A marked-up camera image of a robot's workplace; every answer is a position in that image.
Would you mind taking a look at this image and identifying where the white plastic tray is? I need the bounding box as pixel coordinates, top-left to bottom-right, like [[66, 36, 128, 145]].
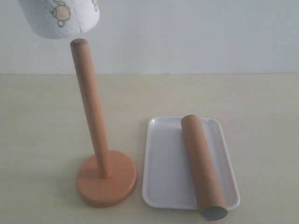
[[142, 116, 240, 210]]

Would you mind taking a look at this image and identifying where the printed white paper towel roll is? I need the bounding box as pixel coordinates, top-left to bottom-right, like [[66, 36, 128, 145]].
[[18, 0, 100, 39]]

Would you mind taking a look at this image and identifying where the brown cardboard tube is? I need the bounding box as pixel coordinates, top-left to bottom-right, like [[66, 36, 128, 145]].
[[181, 115, 228, 221]]

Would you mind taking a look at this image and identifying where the wooden paper towel holder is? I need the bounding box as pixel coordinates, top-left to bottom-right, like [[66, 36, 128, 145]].
[[70, 39, 137, 208]]

